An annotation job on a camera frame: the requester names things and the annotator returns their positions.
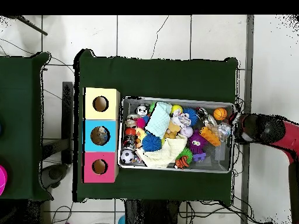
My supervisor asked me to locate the light blue waffle cloth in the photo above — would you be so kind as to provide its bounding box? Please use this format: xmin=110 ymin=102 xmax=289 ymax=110
xmin=148 ymin=101 xmax=173 ymax=140

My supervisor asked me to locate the cream waffle cloth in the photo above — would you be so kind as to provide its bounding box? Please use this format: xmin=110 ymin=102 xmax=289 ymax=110
xmin=136 ymin=135 xmax=189 ymax=169

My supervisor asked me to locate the orange plastic toy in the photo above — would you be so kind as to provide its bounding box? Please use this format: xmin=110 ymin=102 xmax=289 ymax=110
xmin=200 ymin=126 xmax=222 ymax=148

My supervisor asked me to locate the shallow clear mesh bin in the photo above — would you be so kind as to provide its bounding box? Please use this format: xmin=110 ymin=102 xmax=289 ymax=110
xmin=118 ymin=96 xmax=236 ymax=176

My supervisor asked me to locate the yellow ball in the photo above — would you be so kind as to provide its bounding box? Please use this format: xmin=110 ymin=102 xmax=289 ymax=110
xmin=171 ymin=104 xmax=184 ymax=117

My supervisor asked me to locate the black and white soccer ball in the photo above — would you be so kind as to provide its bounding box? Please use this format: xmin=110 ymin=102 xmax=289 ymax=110
xmin=120 ymin=148 xmax=135 ymax=165

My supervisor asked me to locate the blue spiky ball with eyes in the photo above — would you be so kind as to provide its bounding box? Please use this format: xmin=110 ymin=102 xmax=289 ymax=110
xmin=183 ymin=108 xmax=200 ymax=127

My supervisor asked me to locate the dark green table cloth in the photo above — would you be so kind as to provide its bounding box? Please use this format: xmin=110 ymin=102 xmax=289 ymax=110
xmin=74 ymin=48 xmax=239 ymax=206

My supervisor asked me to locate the purple spiky ball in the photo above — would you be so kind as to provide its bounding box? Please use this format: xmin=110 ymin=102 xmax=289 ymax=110
xmin=188 ymin=135 xmax=208 ymax=163

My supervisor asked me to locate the orange basketball toy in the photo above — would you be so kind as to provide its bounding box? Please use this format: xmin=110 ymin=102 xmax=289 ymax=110
xmin=213 ymin=107 xmax=228 ymax=122

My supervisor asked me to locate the black flat panel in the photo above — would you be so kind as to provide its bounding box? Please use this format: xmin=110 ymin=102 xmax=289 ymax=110
xmin=62 ymin=81 xmax=75 ymax=165

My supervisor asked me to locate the grey stand base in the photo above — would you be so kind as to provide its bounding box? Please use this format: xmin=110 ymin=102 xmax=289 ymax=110
xmin=39 ymin=163 xmax=72 ymax=190

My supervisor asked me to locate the green cloth side table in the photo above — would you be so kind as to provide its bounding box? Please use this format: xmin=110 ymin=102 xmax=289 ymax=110
xmin=0 ymin=52 xmax=52 ymax=202

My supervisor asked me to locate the dark thin rod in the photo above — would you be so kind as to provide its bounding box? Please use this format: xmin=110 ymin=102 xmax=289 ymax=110
xmin=13 ymin=16 xmax=49 ymax=37

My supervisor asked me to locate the pink round object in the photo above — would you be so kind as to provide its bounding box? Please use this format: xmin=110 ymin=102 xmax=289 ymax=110
xmin=0 ymin=164 xmax=8 ymax=196

